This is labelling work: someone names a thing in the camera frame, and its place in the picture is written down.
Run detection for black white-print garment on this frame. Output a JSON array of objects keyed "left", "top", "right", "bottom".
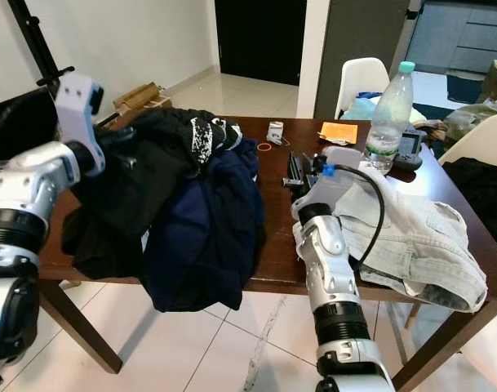
[{"left": 60, "top": 108, "right": 245, "bottom": 280}]

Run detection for light blue denim shorts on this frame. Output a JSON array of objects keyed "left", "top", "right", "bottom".
[{"left": 293, "top": 188, "right": 488, "bottom": 313}]

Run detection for small white clip box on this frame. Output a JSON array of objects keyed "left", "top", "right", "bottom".
[{"left": 267, "top": 121, "right": 286, "bottom": 146}]

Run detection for orange paper note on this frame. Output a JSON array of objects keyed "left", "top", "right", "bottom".
[{"left": 319, "top": 122, "right": 359, "bottom": 145}]

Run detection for dark brown wooden table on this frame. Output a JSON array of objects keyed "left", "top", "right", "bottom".
[{"left": 36, "top": 114, "right": 497, "bottom": 392}]

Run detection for brown cardboard rolls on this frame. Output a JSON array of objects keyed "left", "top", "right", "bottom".
[{"left": 113, "top": 82, "right": 171, "bottom": 114}]

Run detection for blue cloth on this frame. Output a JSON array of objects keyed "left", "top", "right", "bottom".
[{"left": 346, "top": 94, "right": 379, "bottom": 122}]

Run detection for clear bottle green cap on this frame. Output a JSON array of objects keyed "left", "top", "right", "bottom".
[{"left": 365, "top": 61, "right": 416, "bottom": 174}]

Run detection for black handheld device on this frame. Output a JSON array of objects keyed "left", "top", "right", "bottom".
[{"left": 399, "top": 131, "right": 428, "bottom": 172}]

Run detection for navy blue garment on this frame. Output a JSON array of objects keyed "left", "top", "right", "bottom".
[{"left": 142, "top": 145, "right": 265, "bottom": 313}]

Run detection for black pole stand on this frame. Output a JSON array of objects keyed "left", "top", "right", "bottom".
[{"left": 7, "top": 0, "right": 73, "bottom": 91}]

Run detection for black door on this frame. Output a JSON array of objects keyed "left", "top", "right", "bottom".
[{"left": 215, "top": 0, "right": 308, "bottom": 87}]

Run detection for camouflage fabric bag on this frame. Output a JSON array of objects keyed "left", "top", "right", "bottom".
[{"left": 444, "top": 102, "right": 497, "bottom": 140}]

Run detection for black crumpled garment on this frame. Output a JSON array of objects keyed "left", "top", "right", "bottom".
[{"left": 442, "top": 155, "right": 497, "bottom": 246}]

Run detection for grey drawer cabinet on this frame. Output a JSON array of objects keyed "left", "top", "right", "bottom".
[{"left": 403, "top": 0, "right": 497, "bottom": 74}]

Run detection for open cardboard box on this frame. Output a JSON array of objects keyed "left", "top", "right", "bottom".
[{"left": 481, "top": 61, "right": 497, "bottom": 103}]

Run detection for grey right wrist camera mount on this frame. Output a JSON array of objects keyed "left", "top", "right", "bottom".
[{"left": 293, "top": 147, "right": 363, "bottom": 221}]

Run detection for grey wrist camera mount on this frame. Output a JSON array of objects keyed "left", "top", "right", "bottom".
[
  {"left": 293, "top": 147, "right": 363, "bottom": 221},
  {"left": 54, "top": 73, "right": 104, "bottom": 156}
]

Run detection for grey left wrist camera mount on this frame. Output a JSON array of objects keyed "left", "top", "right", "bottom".
[{"left": 54, "top": 73, "right": 104, "bottom": 156}]

